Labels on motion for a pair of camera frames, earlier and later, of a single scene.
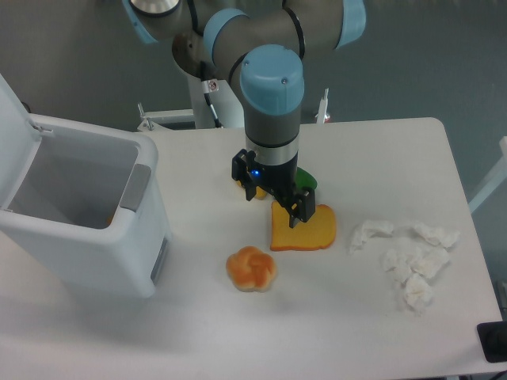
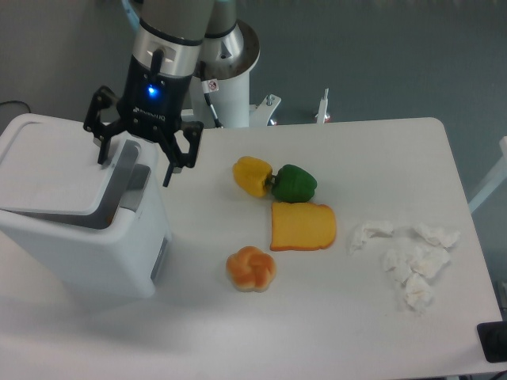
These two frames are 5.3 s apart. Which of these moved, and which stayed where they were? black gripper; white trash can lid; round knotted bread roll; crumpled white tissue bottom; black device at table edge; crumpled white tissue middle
Moved: black gripper; white trash can lid
Stayed: crumpled white tissue bottom; round knotted bread roll; crumpled white tissue middle; black device at table edge
